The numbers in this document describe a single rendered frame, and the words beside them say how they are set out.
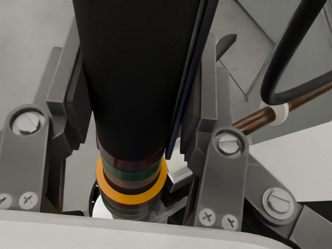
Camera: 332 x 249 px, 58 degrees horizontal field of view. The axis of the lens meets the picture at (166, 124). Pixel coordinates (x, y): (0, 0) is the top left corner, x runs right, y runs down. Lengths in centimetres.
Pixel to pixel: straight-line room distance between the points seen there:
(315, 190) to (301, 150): 9
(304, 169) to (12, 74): 209
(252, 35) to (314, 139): 219
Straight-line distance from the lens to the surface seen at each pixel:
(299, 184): 66
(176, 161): 22
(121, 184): 16
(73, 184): 189
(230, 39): 51
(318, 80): 29
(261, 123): 26
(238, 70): 248
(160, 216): 29
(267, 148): 71
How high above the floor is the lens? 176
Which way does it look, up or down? 59 degrees down
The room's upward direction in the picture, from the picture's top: 12 degrees clockwise
